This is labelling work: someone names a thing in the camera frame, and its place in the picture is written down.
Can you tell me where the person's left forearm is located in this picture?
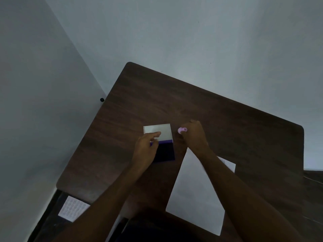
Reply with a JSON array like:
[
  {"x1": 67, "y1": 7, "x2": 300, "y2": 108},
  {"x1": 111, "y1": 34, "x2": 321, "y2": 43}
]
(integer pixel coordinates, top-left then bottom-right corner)
[{"x1": 52, "y1": 160, "x2": 153, "y2": 242}]

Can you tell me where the purple ink pad white lid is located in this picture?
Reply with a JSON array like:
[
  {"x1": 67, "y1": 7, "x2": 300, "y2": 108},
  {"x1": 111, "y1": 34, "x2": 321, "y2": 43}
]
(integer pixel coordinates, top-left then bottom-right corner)
[{"x1": 143, "y1": 124, "x2": 175, "y2": 163}]

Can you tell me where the person's left hand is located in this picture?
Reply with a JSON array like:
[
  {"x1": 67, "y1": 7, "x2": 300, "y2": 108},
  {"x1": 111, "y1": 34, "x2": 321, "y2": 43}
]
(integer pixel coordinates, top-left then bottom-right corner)
[{"x1": 131, "y1": 131, "x2": 161, "y2": 171}]

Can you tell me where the white paper sheet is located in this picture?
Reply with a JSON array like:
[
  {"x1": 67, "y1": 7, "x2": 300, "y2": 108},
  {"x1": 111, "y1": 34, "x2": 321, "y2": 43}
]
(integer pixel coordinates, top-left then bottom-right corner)
[{"x1": 166, "y1": 147, "x2": 236, "y2": 236}]

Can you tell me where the person's right forearm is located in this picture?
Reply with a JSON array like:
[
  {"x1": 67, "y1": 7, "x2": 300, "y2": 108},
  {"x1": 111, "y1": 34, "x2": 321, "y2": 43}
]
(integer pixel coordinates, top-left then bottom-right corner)
[{"x1": 188, "y1": 148, "x2": 304, "y2": 242}]

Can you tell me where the dark side table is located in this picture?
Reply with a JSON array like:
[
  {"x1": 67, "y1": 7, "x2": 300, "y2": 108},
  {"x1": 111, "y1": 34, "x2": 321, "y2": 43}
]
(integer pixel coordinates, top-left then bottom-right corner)
[{"x1": 302, "y1": 170, "x2": 323, "y2": 242}]

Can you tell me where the person's right hand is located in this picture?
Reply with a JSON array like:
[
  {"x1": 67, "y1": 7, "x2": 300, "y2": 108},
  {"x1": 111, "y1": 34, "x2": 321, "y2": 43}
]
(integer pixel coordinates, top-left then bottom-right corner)
[{"x1": 180, "y1": 120, "x2": 211, "y2": 158}]

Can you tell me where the white patterned sheet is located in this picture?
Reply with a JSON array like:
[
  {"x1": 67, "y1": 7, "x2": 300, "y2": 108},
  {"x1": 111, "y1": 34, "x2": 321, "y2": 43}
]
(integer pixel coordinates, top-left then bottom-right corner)
[{"x1": 58, "y1": 195, "x2": 91, "y2": 223}]

